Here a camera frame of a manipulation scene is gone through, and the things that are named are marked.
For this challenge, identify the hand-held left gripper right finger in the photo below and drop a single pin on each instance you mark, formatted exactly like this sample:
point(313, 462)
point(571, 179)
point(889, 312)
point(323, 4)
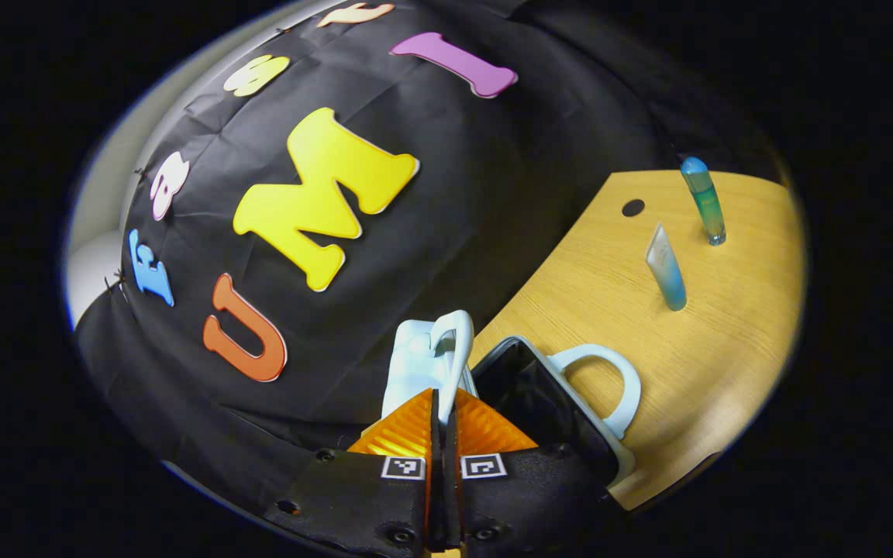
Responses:
point(453, 504)

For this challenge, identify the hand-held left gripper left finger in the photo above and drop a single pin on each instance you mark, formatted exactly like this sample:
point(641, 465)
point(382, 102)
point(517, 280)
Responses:
point(432, 504)

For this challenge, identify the white and blue cream tube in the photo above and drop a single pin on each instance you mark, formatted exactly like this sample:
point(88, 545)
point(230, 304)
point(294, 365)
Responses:
point(665, 271)

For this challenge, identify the blue green toner bottle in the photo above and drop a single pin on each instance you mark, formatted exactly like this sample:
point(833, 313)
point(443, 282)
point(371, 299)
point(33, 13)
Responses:
point(704, 201)

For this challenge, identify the black backdrop cloth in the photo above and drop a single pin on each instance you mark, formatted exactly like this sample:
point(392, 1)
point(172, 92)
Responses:
point(493, 194)

